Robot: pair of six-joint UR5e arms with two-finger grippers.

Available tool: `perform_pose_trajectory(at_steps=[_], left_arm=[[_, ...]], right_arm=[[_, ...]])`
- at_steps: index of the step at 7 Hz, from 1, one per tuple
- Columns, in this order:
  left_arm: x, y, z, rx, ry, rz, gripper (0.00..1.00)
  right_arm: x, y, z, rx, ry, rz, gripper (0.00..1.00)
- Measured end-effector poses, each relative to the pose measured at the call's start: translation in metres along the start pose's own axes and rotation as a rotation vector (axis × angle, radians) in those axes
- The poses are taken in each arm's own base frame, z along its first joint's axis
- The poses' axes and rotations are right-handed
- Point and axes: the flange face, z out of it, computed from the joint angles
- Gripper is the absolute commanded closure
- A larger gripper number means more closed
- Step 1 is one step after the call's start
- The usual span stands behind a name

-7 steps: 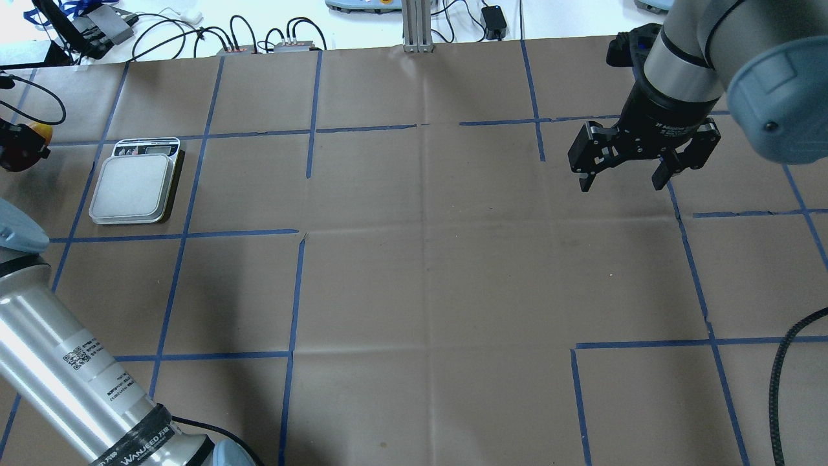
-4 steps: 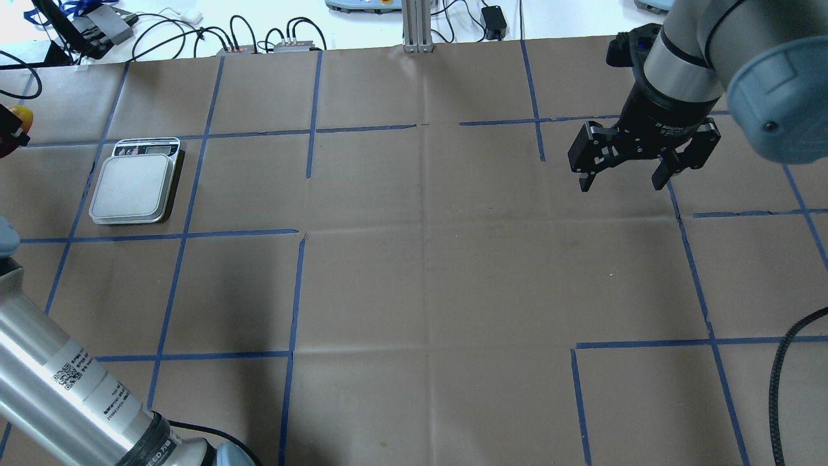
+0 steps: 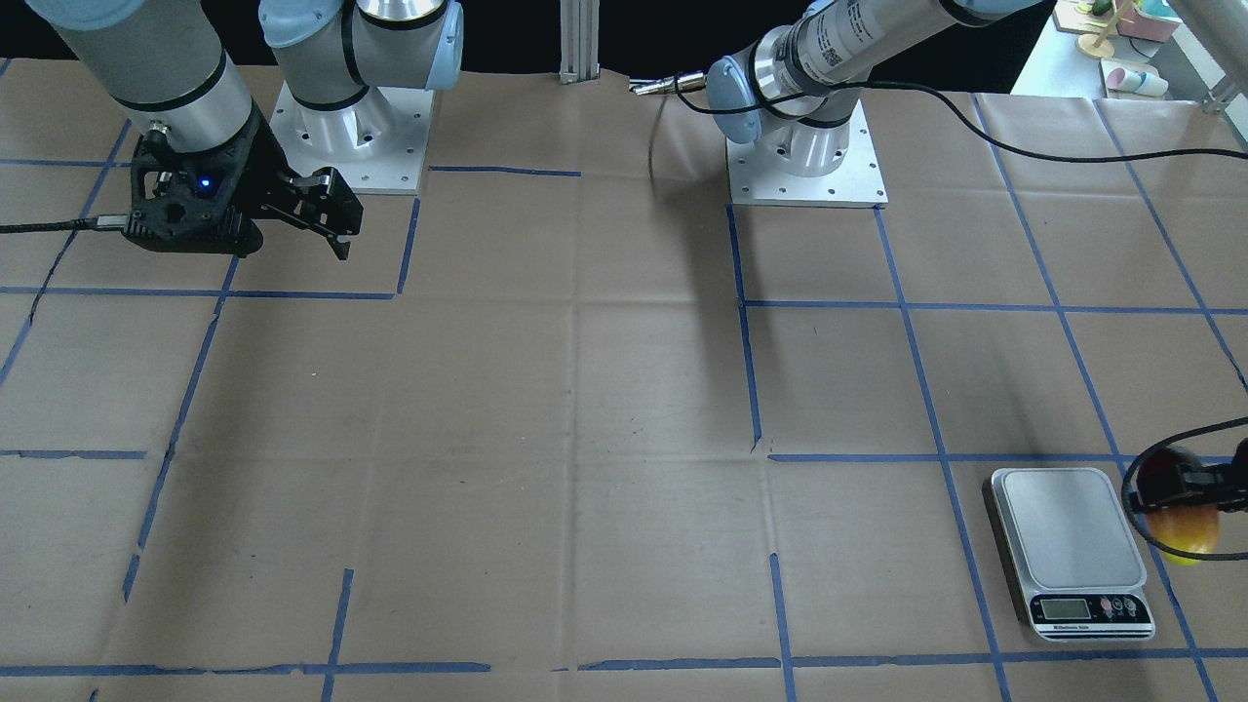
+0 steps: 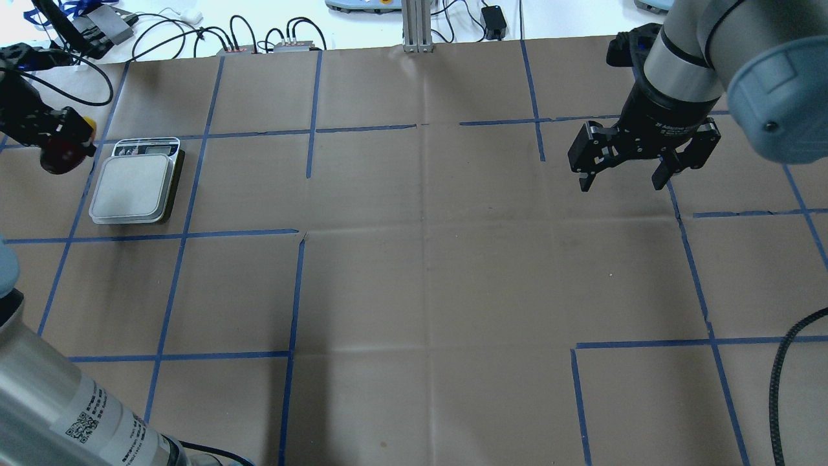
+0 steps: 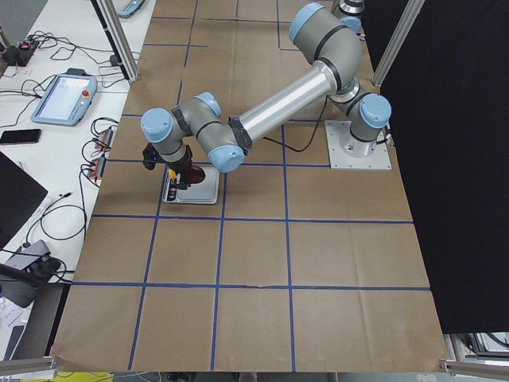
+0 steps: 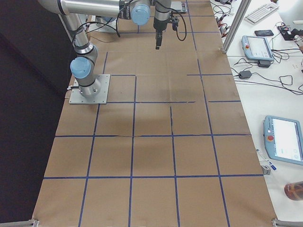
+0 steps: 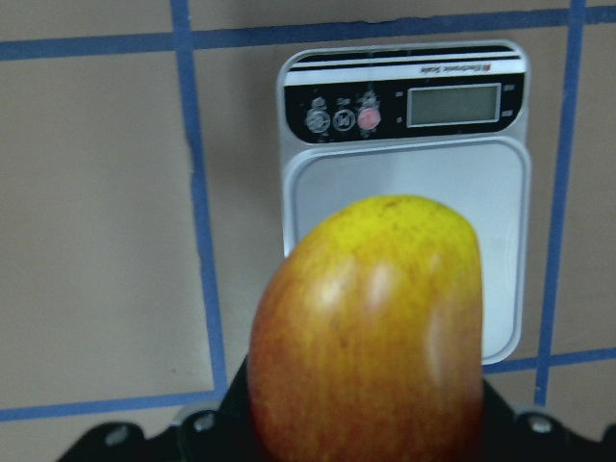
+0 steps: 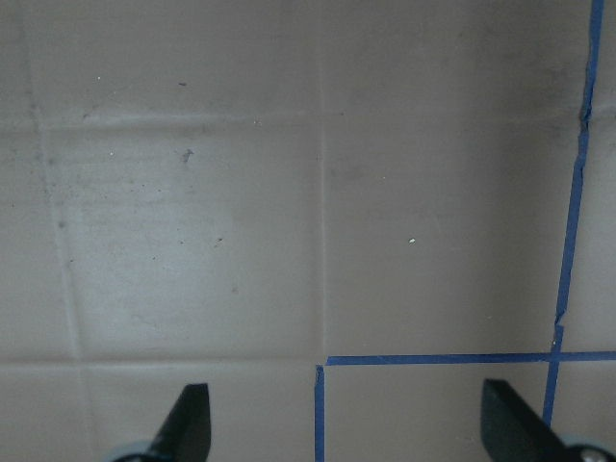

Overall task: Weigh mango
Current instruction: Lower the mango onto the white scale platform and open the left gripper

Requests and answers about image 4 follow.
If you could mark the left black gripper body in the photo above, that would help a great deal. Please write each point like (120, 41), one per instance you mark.
(24, 111)

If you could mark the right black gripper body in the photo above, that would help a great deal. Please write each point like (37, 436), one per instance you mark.
(666, 110)

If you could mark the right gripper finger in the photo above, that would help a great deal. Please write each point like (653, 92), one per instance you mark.
(588, 151)
(694, 156)

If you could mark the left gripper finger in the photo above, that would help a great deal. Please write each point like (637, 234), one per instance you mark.
(79, 130)

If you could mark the red mango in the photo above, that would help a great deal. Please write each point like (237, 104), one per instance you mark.
(59, 156)

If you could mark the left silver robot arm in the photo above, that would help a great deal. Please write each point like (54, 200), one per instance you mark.
(53, 413)

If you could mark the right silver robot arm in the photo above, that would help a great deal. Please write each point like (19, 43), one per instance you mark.
(768, 58)

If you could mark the white digital kitchen scale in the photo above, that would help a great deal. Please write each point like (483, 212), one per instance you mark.
(137, 183)

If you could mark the black power adapter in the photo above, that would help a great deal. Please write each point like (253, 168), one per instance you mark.
(494, 22)

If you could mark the grey usb hub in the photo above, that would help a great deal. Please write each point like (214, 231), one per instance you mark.
(294, 46)
(242, 50)

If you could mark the grey box with cables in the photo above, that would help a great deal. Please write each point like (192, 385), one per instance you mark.
(100, 30)

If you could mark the aluminium frame post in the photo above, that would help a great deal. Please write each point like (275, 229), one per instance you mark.
(416, 20)

